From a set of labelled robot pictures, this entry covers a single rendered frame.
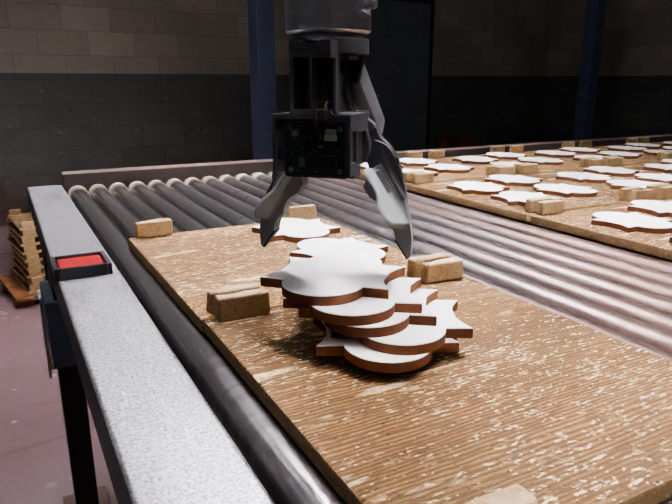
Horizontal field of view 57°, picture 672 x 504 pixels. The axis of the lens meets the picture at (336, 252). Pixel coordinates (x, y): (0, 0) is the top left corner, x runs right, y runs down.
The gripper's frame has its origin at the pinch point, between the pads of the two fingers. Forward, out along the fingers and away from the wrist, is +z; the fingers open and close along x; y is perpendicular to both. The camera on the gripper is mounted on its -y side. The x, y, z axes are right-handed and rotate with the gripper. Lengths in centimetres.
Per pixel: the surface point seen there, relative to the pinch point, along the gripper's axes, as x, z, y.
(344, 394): 4.9, 8.2, 13.2
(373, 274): 3.9, 2.0, 0.0
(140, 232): -41.5, 7.1, -26.3
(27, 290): -238, 93, -197
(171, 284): -24.0, 8.2, -7.4
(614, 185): 37, 7, -102
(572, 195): 27, 8, -88
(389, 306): 6.8, 3.0, 5.6
